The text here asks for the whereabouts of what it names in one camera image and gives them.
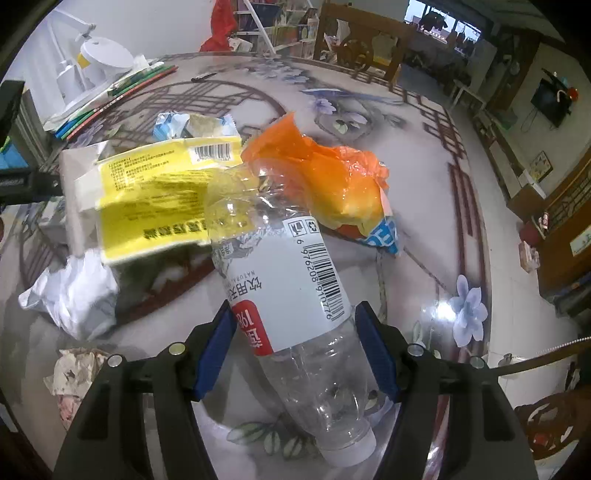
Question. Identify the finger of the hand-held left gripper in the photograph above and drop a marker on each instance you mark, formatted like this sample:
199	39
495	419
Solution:
32	184

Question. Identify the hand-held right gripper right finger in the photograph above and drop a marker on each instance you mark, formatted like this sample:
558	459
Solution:
378	351

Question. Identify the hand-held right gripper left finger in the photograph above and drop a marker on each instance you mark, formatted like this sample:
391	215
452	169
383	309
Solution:
212	356

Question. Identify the clear plastic bottle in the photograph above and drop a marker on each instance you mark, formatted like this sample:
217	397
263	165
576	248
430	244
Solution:
286	277

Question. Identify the orange plastic wrapper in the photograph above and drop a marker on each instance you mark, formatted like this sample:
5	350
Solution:
323	170

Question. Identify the grey cardboard box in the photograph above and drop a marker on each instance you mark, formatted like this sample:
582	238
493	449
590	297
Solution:
78	162

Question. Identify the white desk lamp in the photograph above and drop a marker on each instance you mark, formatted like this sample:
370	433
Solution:
99	57

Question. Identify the stack of thin books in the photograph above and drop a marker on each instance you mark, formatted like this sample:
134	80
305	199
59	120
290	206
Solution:
120	94

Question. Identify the crumpled white paper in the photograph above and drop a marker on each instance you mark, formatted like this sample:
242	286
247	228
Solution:
69	295

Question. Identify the yellow white flattened carton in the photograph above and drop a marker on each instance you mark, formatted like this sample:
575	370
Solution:
152	194

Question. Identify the crumpled pink printed paper ball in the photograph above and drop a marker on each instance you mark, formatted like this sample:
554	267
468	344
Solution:
74	374

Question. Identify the crumpled white blue carton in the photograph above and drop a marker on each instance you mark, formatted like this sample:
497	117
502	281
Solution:
173	124

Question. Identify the tissue box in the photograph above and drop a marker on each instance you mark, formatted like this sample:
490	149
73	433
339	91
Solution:
528	256

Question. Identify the carved wooden chair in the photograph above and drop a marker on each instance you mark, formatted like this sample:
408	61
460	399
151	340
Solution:
545	417
355	50

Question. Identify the black pen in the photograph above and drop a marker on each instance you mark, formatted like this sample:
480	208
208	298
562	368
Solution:
203	76

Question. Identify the red cloth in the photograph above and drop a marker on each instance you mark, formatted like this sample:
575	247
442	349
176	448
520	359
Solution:
221	23

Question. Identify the low television cabinet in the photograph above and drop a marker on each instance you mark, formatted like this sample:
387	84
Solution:
508	152

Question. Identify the small framed colourful picture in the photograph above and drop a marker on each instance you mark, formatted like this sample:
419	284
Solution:
540	167

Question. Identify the white low stool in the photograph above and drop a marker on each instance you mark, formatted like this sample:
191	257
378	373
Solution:
466	88

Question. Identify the white book rack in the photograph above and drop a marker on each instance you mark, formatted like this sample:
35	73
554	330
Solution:
286	27

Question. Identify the wall television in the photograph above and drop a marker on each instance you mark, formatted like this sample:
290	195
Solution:
549	101

